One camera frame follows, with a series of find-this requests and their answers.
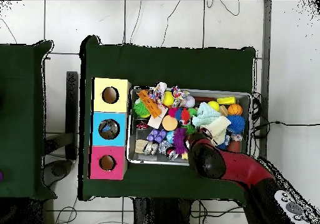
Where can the crushed silver can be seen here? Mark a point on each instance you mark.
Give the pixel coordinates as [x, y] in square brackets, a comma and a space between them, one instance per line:
[150, 149]

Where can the mint waffle cloth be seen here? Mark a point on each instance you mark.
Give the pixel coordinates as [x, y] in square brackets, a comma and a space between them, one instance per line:
[206, 115]

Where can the cream waffle cloth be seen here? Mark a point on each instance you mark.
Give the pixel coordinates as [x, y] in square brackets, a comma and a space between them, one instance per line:
[218, 126]

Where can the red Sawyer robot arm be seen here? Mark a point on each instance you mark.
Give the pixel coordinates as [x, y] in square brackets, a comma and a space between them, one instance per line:
[240, 169]

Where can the wooden three-hole box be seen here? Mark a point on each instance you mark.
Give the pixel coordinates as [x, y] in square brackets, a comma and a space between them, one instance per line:
[97, 134]

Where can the orange foam disc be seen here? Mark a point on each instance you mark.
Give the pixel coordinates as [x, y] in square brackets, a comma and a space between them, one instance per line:
[169, 123]

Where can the orange plastic grid toy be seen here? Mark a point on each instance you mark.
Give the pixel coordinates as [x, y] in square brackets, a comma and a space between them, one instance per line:
[150, 103]

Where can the green spiky toy with eyes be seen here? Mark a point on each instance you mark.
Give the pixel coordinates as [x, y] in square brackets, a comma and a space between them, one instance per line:
[141, 108]

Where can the colourful patterned cloth wad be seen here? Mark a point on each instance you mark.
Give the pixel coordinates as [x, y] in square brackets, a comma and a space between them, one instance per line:
[178, 93]

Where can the purple spiky ball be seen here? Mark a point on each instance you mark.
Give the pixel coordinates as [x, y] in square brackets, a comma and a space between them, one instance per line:
[180, 140]

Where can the white baseball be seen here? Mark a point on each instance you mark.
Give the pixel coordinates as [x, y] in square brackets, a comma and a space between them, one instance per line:
[189, 101]

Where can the dark green table cloth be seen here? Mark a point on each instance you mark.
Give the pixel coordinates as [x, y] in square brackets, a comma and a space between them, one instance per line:
[22, 83]
[175, 66]

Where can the smooth yellow ball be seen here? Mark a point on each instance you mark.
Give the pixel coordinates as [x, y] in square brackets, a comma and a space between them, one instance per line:
[213, 105]

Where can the small orange basketball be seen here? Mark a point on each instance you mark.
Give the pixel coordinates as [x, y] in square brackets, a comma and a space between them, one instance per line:
[235, 109]

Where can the large blue spiky ball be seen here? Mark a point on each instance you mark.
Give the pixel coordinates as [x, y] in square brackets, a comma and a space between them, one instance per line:
[237, 124]

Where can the black upright panel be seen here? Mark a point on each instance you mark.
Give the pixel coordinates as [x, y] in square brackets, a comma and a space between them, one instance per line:
[72, 108]

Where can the grey rounded base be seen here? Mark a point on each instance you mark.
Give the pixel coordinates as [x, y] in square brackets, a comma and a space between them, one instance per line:
[57, 170]

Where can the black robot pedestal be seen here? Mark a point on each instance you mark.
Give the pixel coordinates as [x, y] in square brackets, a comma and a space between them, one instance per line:
[162, 212]

